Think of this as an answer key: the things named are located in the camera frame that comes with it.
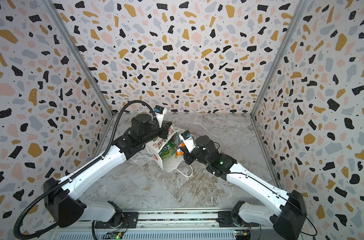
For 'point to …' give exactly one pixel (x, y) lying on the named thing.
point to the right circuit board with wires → (243, 234)
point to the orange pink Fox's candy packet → (180, 153)
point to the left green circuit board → (114, 235)
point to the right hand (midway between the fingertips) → (179, 145)
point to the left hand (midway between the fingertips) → (171, 119)
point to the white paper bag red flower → (155, 145)
